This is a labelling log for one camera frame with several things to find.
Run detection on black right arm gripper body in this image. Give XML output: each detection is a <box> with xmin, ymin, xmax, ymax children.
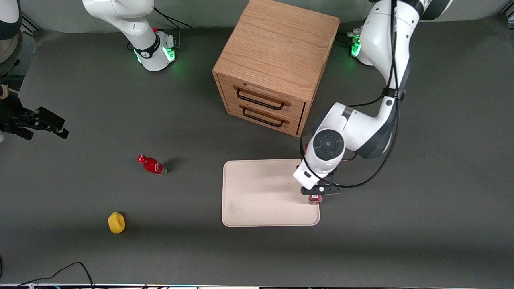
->
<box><xmin>0</xmin><ymin>92</ymin><xmax>37</xmax><ymax>141</ymax></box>

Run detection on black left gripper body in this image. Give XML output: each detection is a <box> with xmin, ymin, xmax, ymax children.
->
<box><xmin>320</xmin><ymin>169</ymin><xmax>339</xmax><ymax>186</ymax></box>

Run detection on cream rectangular tray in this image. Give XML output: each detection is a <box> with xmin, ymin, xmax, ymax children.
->
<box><xmin>222</xmin><ymin>159</ymin><xmax>320</xmax><ymax>228</ymax></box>

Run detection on wooden drawer front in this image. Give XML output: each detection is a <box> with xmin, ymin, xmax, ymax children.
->
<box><xmin>225</xmin><ymin>99</ymin><xmax>303</xmax><ymax>137</ymax></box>
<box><xmin>217</xmin><ymin>74</ymin><xmax>307</xmax><ymax>122</ymax></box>

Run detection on red cola bottle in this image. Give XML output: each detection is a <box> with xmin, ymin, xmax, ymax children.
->
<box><xmin>137</xmin><ymin>155</ymin><xmax>167</xmax><ymax>177</ymax></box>

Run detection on yellow foam toy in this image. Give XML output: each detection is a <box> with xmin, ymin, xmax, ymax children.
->
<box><xmin>108</xmin><ymin>212</ymin><xmax>126</xmax><ymax>234</ymax></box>

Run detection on wooden drawer cabinet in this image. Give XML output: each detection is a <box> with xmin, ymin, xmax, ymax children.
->
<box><xmin>212</xmin><ymin>0</ymin><xmax>341</xmax><ymax>138</ymax></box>

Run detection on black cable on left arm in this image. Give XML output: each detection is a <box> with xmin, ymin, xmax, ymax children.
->
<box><xmin>299</xmin><ymin>0</ymin><xmax>403</xmax><ymax>189</ymax></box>

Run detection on black drawer handle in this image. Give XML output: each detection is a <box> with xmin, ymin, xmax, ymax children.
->
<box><xmin>241</xmin><ymin>105</ymin><xmax>290</xmax><ymax>128</ymax></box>
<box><xmin>236</xmin><ymin>88</ymin><xmax>291</xmax><ymax>111</ymax></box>

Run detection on black table edge cable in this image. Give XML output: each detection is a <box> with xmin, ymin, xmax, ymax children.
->
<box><xmin>16</xmin><ymin>262</ymin><xmax>95</xmax><ymax>289</ymax></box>

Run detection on black right arm base cable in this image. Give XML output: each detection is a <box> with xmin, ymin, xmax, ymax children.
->
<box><xmin>153</xmin><ymin>6</ymin><xmax>194</xmax><ymax>51</ymax></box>

